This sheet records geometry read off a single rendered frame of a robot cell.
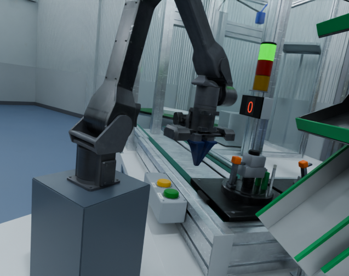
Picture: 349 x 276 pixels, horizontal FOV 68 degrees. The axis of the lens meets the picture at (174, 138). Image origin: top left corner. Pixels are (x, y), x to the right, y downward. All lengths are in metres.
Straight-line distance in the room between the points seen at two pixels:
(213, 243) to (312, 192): 0.21
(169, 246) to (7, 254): 0.34
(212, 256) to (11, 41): 9.65
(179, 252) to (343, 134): 0.43
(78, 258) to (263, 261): 0.41
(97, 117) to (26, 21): 9.79
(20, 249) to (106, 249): 0.27
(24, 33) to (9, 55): 0.90
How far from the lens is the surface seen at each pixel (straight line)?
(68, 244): 0.44
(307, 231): 0.52
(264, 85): 0.92
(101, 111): 0.43
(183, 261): 0.63
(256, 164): 0.72
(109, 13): 7.42
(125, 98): 0.43
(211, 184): 0.77
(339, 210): 0.53
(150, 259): 0.63
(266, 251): 0.64
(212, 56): 0.60
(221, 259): 0.59
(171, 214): 0.67
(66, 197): 0.41
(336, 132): 0.44
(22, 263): 0.64
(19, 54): 10.01
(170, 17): 1.73
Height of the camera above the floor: 1.23
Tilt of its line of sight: 11 degrees down
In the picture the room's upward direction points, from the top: 8 degrees clockwise
